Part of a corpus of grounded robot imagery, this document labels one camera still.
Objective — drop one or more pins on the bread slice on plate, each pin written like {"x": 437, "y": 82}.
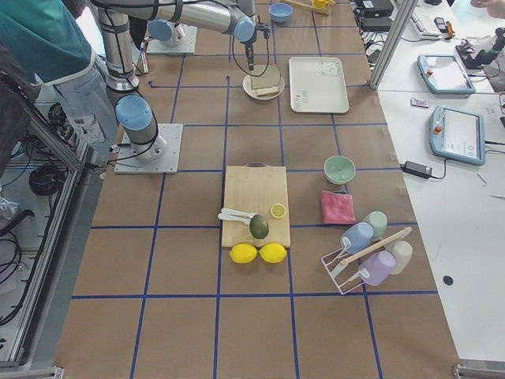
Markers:
{"x": 267, "y": 92}

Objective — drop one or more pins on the aluminium frame post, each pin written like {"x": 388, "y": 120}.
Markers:
{"x": 399, "y": 24}

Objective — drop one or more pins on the cream bear tray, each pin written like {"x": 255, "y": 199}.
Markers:
{"x": 317, "y": 85}

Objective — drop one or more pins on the teach pendant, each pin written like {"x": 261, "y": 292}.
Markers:
{"x": 457, "y": 135}
{"x": 444, "y": 74}

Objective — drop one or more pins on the yellow lemon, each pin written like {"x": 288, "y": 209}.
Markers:
{"x": 273, "y": 253}
{"x": 243, "y": 253}

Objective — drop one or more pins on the cream round plate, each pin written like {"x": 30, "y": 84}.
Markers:
{"x": 251, "y": 92}

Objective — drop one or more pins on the black power adapter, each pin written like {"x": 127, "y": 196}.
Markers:
{"x": 416, "y": 169}

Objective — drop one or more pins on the green bowl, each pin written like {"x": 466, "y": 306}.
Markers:
{"x": 339, "y": 170}

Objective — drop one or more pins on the bread slice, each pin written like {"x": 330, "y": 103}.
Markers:
{"x": 267, "y": 92}
{"x": 265, "y": 76}

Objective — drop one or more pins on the blue mug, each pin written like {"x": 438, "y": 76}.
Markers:
{"x": 357, "y": 237}

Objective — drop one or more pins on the green mug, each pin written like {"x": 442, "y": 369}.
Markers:
{"x": 378, "y": 221}

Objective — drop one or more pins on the right yellow lemon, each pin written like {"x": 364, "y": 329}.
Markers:
{"x": 273, "y": 253}

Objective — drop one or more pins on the near teach pendant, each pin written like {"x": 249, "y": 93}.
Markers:
{"x": 457, "y": 135}

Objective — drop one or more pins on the wooden cutting board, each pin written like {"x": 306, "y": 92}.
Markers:
{"x": 255, "y": 189}

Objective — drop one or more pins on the lemon half slice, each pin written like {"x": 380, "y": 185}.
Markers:
{"x": 278, "y": 211}

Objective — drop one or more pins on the pink cloth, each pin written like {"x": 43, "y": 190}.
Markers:
{"x": 337, "y": 208}

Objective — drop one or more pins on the wooden dish rack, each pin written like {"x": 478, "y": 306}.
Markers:
{"x": 317, "y": 6}

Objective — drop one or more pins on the blue bowl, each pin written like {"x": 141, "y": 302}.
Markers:
{"x": 280, "y": 12}

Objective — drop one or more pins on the white plastic fork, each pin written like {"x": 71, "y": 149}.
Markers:
{"x": 224, "y": 216}

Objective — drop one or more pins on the white keyboard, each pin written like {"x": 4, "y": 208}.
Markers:
{"x": 423, "y": 26}

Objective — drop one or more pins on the white wire mug rack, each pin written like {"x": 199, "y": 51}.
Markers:
{"x": 342, "y": 267}

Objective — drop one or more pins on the cream mug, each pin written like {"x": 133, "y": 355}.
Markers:
{"x": 402, "y": 252}

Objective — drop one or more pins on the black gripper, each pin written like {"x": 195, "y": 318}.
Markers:
{"x": 249, "y": 50}

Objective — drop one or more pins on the left yellow lemon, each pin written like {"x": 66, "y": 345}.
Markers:
{"x": 243, "y": 253}

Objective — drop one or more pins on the person in teal shirt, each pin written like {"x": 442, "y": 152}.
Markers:
{"x": 50, "y": 48}

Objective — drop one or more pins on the green avocado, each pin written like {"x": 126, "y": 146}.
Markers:
{"x": 259, "y": 227}

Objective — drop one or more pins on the purple mug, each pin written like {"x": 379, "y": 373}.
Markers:
{"x": 377, "y": 268}

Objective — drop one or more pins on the far teach pendant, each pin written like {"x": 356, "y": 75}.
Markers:
{"x": 444, "y": 74}

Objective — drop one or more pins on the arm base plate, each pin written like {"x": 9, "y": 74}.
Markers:
{"x": 183, "y": 41}
{"x": 162, "y": 157}

